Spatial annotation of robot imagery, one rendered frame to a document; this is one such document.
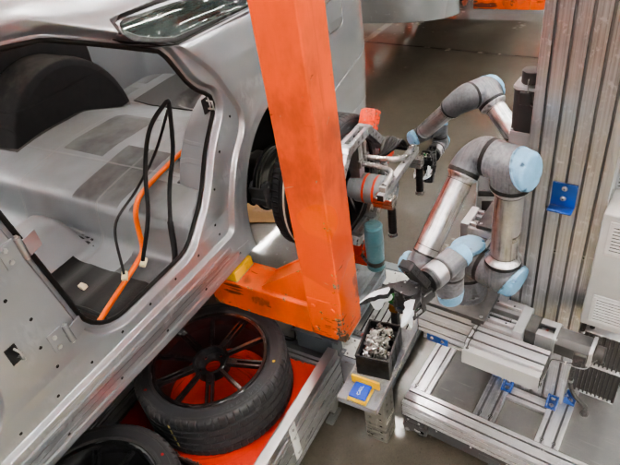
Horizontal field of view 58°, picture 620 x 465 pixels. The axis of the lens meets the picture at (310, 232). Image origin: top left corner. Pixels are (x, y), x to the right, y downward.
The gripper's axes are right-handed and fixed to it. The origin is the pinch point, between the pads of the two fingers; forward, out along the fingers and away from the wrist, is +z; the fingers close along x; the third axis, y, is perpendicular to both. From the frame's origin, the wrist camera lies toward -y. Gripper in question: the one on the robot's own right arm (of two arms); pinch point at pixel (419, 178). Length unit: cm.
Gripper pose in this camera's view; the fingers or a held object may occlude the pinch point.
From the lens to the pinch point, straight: 269.7
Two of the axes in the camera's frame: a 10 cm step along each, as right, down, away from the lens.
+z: -4.8, 5.9, -6.6
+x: 8.7, 2.0, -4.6
